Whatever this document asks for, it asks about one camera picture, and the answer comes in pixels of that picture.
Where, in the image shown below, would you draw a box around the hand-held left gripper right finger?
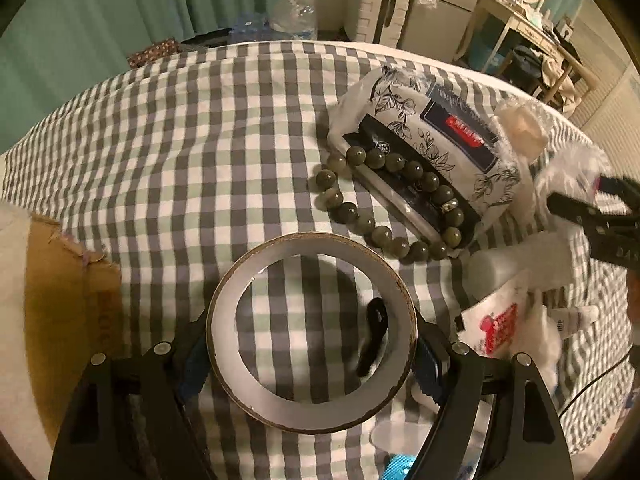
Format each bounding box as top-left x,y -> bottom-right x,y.
410,330 -> 576,480

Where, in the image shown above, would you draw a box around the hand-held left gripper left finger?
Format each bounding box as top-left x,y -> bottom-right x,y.
47,310 -> 216,480

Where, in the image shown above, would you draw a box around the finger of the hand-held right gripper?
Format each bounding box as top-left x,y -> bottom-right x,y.
597,172 -> 640,198
546,192 -> 640,267

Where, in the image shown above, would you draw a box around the brown adhesive tape roll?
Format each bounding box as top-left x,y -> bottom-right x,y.
206,233 -> 418,432

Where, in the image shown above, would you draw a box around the red printed plastic bag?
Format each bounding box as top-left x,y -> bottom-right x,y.
457,270 -> 566,396

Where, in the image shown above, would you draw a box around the blue plastic item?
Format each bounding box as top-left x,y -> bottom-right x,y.
385,452 -> 418,480

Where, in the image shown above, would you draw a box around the clear plastic bag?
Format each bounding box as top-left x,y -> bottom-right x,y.
492,95 -> 553,163

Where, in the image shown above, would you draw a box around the wooden chair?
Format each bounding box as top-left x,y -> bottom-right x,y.
537,40 -> 598,111

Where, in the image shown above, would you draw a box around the cream clothes on chair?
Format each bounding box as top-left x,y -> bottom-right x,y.
542,52 -> 583,106

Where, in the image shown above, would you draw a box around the dark blue bag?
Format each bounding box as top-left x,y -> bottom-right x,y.
512,45 -> 545,82

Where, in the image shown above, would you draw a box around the floral print tissue pack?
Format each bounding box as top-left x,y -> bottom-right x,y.
327,65 -> 523,221

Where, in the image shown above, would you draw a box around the cream dressing table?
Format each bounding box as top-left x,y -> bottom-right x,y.
452,7 -> 583,106

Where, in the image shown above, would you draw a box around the grey checked bed sheet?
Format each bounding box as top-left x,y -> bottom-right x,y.
0,40 -> 636,480

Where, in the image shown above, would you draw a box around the black phone in clear case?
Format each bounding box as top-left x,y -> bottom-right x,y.
340,114 -> 481,251

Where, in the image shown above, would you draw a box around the grey mini fridge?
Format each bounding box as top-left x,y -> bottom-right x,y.
400,0 -> 493,53

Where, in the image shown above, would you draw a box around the white ribbed suitcase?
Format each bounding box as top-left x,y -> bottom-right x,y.
386,0 -> 417,46
360,0 -> 393,41

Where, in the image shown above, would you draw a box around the brown patterned box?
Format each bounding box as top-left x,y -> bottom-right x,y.
127,37 -> 179,68

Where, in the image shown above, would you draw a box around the blue bottle pack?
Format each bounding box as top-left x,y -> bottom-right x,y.
230,12 -> 272,44

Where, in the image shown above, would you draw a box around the large clear water bottle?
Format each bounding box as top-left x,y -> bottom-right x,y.
270,0 -> 318,41

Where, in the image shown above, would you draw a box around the green curtain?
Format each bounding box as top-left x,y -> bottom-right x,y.
0,0 -> 313,151

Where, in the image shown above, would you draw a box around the black cable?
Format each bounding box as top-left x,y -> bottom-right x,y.
555,345 -> 637,417

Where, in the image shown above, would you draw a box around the green bead bracelet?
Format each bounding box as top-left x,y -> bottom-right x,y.
314,145 -> 451,261

